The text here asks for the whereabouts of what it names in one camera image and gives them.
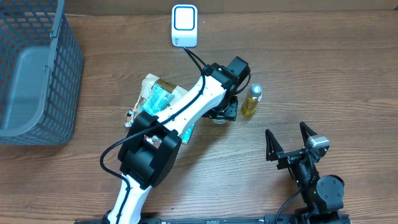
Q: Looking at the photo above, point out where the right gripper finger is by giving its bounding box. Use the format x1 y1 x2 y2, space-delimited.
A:
300 121 317 146
265 129 284 161

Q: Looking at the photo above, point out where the green lid jar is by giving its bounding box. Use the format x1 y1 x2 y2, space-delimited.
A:
213 119 227 124

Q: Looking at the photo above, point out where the yellow dish soap bottle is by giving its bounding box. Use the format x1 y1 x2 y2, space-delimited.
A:
241 83 262 117

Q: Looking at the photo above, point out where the teal white tissue pack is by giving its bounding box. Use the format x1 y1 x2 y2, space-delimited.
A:
182 124 195 144

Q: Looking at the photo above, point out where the teal snack packet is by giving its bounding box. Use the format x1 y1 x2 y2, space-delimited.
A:
140 84 174 115

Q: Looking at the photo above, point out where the brown white snack wrapper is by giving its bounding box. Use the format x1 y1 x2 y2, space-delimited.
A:
124 73 188 128

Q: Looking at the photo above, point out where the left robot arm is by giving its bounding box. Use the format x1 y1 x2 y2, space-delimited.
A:
101 57 251 223

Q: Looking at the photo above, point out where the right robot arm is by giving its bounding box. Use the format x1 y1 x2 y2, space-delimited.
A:
265 122 350 223

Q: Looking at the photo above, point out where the white barcode scanner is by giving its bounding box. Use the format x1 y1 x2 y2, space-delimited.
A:
171 4 198 47

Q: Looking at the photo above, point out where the grey plastic mesh basket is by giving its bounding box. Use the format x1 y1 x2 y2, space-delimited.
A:
1 0 84 146

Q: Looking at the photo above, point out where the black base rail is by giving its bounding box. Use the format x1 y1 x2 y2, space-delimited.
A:
74 215 351 224

